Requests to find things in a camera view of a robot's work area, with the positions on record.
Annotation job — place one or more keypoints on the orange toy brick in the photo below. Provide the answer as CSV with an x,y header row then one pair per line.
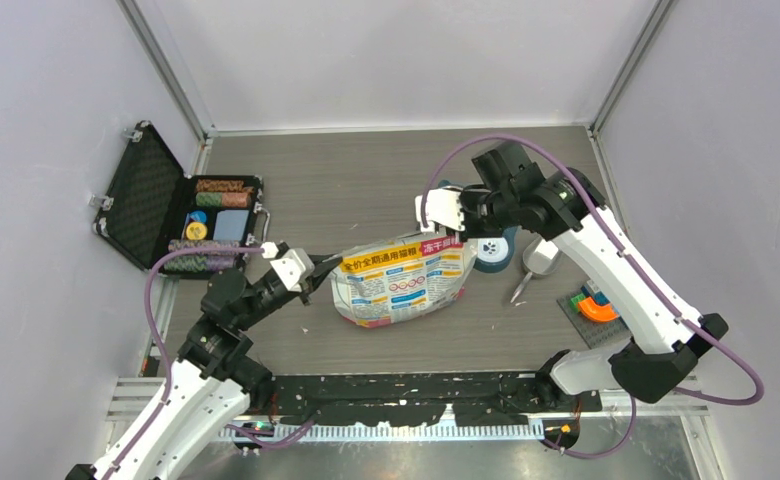
x,y
594,312

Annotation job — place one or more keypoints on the green poker chip stack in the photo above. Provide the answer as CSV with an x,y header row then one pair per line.
x,y
223,199

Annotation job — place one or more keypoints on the striped poker chip stack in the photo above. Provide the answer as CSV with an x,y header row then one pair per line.
x,y
178,245

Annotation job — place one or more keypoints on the yellow poker chip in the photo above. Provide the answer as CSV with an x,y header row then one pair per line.
x,y
195,231

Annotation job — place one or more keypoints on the black foam-lined case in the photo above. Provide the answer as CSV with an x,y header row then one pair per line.
x,y
147,202

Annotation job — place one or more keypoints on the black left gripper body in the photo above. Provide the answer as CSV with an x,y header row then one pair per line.
x,y
265,294

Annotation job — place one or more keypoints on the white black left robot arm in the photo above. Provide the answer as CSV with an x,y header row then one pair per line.
x,y
212,380

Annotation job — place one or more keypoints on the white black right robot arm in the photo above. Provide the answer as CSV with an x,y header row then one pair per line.
x,y
668,336

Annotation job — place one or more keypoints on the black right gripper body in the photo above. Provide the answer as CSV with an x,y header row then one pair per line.
x,y
486,211

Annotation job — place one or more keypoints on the green toy brick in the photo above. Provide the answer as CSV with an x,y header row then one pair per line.
x,y
576,301

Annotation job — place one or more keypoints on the brown poker chip stack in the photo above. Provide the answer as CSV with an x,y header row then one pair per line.
x,y
219,185

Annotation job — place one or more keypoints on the light blue card deck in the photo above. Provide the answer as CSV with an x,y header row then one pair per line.
x,y
230,225

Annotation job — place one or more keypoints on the blue toy brick block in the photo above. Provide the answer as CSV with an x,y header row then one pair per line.
x,y
591,290

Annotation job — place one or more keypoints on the white yellow pet food bag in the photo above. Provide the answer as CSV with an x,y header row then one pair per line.
x,y
401,279

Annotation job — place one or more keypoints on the blue poker chip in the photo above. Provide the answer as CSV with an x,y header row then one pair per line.
x,y
197,216

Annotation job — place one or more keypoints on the metal food scoop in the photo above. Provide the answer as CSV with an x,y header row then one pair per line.
x,y
540,258

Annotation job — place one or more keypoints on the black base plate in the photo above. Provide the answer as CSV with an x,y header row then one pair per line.
x,y
408,400

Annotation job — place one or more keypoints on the green striped chip stack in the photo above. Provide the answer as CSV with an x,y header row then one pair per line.
x,y
199,263

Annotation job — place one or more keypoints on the teal double pet bowl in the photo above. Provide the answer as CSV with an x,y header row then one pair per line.
x,y
493,254

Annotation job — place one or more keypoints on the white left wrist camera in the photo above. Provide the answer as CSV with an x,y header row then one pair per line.
x,y
293,266

